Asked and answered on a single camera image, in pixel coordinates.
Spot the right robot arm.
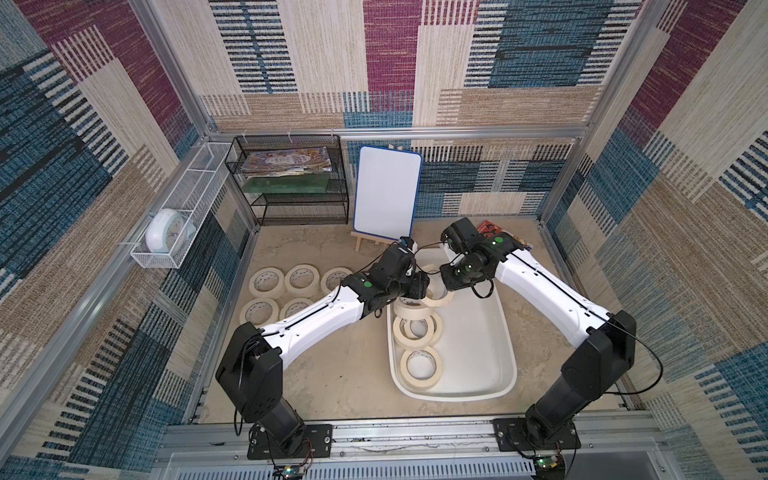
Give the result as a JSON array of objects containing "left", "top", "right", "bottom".
[{"left": 440, "top": 231, "right": 636, "bottom": 449}]

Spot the red manga book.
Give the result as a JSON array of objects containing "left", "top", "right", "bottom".
[{"left": 477, "top": 220, "right": 532, "bottom": 251}]

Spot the masking tape roll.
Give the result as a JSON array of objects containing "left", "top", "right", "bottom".
[
  {"left": 285, "top": 264, "right": 321, "bottom": 298},
  {"left": 399, "top": 347, "right": 443, "bottom": 391},
  {"left": 248, "top": 267, "right": 286, "bottom": 300},
  {"left": 279, "top": 298, "right": 313, "bottom": 320},
  {"left": 429, "top": 311, "right": 444, "bottom": 346},
  {"left": 392, "top": 298, "right": 433, "bottom": 321},
  {"left": 239, "top": 298, "right": 280, "bottom": 327},
  {"left": 392, "top": 316, "right": 436, "bottom": 350},
  {"left": 320, "top": 267, "right": 352, "bottom": 295},
  {"left": 421, "top": 264, "right": 454, "bottom": 308}
]

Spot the green book on shelf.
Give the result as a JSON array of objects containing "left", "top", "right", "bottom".
[{"left": 241, "top": 174, "right": 330, "bottom": 194}]

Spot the black wire shelf rack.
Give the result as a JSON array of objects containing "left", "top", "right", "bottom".
[{"left": 225, "top": 134, "right": 350, "bottom": 227}]

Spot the colourful magazine on shelf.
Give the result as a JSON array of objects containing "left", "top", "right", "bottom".
[{"left": 240, "top": 147, "right": 332, "bottom": 178}]

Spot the white alarm clock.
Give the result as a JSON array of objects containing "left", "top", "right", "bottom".
[{"left": 145, "top": 208, "right": 196, "bottom": 254}]

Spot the white plastic storage box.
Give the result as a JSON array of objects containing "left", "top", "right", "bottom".
[{"left": 386, "top": 248, "right": 517, "bottom": 402}]

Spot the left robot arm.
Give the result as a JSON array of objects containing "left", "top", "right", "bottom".
[{"left": 215, "top": 272, "right": 429, "bottom": 458}]

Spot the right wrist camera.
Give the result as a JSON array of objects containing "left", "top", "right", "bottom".
[{"left": 440, "top": 217, "right": 486, "bottom": 260}]

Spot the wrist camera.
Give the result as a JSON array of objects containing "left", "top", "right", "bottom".
[
  {"left": 440, "top": 217, "right": 486, "bottom": 260},
  {"left": 369, "top": 236, "right": 415, "bottom": 288}
]

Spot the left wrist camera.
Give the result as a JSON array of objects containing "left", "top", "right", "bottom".
[{"left": 369, "top": 236, "right": 415, "bottom": 288}]

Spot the white wire wall basket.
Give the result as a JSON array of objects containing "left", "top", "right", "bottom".
[{"left": 131, "top": 142, "right": 230, "bottom": 269}]

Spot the blue framed whiteboard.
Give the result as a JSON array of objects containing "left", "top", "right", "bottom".
[{"left": 353, "top": 146, "right": 423, "bottom": 240}]

